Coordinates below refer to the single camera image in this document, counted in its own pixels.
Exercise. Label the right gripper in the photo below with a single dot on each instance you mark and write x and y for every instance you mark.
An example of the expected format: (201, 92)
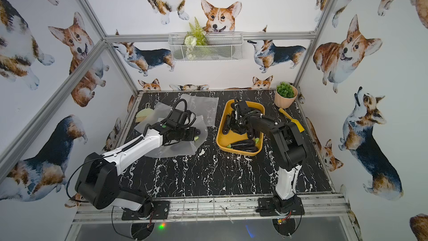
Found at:
(239, 131)

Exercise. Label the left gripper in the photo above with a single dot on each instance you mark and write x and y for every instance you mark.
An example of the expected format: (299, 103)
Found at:
(189, 133)

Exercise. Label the purple eggplant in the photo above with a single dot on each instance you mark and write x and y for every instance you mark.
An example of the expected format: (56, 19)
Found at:
(226, 126)
(243, 143)
(251, 149)

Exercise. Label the frosted zip-top bag front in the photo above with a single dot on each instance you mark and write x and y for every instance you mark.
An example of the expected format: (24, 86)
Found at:
(183, 148)

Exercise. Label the frosted zip-top bag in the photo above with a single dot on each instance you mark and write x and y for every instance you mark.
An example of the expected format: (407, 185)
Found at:
(160, 112)
(183, 148)
(203, 106)

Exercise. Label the yellow plastic tray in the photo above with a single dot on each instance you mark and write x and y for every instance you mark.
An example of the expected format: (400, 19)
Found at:
(224, 140)

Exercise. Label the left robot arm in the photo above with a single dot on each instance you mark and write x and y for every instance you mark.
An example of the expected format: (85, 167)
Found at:
(98, 181)

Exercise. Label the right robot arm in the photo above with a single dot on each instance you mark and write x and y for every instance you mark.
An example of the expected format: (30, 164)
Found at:
(287, 145)

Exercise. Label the frosted zip-top bag left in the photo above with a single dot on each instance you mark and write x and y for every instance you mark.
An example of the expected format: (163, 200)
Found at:
(160, 112)

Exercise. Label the frosted zip-top bag rear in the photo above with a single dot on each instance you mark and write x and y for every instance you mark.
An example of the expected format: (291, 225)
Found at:
(203, 106)

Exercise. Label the pink pot green plant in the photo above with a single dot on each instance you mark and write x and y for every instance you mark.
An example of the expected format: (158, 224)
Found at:
(285, 95)

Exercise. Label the yellow plastic scoop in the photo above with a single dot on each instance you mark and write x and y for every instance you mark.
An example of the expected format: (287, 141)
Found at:
(295, 121)

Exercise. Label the artificial fern and flower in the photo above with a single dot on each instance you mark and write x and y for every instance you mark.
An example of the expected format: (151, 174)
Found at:
(195, 42)

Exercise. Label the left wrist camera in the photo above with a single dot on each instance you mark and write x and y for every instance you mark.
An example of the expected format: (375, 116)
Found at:
(178, 118)

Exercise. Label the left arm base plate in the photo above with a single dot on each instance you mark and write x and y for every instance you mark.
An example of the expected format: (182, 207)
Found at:
(154, 210)

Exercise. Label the white wire wall basket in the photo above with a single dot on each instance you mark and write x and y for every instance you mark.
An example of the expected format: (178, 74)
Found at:
(210, 47)

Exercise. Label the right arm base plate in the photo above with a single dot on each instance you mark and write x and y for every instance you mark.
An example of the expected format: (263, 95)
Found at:
(274, 206)

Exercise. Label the aluminium frame post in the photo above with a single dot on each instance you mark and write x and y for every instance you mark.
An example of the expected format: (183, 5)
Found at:
(27, 136)

